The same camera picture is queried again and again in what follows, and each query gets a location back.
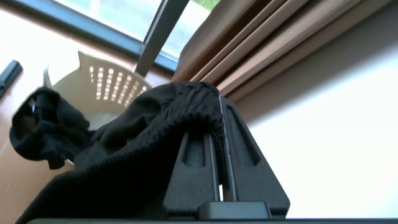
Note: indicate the black garment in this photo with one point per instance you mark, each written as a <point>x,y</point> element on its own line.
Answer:
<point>46,137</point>

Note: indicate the black clothes rack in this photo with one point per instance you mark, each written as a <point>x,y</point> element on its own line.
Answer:
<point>9,73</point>

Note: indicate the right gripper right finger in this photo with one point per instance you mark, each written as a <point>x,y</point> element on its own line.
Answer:
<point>258,186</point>

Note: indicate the brown curtain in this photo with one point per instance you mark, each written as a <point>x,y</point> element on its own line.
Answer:
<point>264,37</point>

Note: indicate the white laundry basket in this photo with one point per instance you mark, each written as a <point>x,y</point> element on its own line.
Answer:
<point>71,93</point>

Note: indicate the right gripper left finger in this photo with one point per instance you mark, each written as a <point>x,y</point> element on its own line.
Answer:
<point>189,186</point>

